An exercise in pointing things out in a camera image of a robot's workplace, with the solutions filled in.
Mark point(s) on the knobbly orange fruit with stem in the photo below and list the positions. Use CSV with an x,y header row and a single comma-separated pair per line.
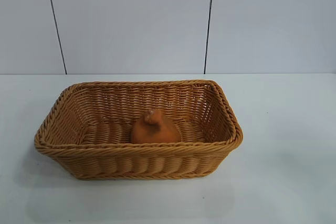
x,y
155,132

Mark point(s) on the brown woven wicker basket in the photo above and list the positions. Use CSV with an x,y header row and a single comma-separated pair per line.
x,y
147,158

